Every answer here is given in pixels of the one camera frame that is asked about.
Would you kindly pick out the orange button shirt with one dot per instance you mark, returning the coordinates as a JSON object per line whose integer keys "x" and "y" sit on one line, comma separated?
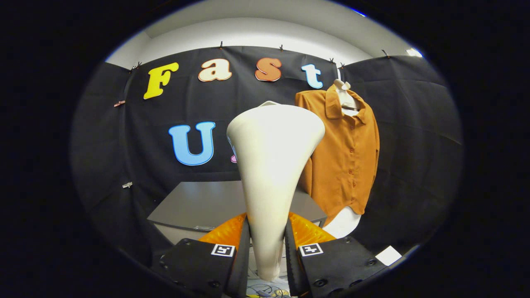
{"x": 343, "y": 157}

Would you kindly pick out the white rounded base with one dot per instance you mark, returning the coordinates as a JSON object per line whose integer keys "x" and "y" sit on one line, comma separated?
{"x": 341, "y": 222}

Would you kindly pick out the row of black clips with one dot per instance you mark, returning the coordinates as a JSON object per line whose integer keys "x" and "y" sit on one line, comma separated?
{"x": 220, "y": 44}

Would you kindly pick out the white garment steamer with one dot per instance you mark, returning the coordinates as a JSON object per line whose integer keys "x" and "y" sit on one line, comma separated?
{"x": 273, "y": 165}

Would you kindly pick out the black backdrop cloth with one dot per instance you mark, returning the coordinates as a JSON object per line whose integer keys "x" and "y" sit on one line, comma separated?
{"x": 124, "y": 145}

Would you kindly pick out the grey cabinet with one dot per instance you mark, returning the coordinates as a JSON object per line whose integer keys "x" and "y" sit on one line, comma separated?
{"x": 198, "y": 203}

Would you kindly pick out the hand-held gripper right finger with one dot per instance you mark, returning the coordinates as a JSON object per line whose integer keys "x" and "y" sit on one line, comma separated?
{"x": 292, "y": 260}

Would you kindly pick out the pink clip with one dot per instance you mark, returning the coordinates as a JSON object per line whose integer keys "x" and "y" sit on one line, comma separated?
{"x": 119, "y": 103}

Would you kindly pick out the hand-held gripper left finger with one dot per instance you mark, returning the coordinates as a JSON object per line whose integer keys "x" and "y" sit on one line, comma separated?
{"x": 242, "y": 260}

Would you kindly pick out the small ceiling light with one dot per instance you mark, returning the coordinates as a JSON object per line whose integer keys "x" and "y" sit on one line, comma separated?
{"x": 414, "y": 52}

